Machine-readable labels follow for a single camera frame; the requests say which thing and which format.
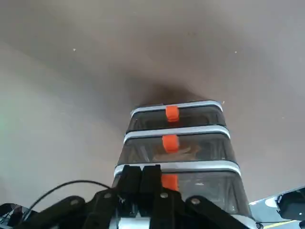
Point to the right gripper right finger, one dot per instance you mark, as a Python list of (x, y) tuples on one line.
[(150, 181)]

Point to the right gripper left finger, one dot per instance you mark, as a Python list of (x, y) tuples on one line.
[(128, 181)]

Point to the white toy bun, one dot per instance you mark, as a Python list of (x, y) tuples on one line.
[(188, 153)]

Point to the white three-layer storage box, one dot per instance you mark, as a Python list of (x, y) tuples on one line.
[(202, 128)]

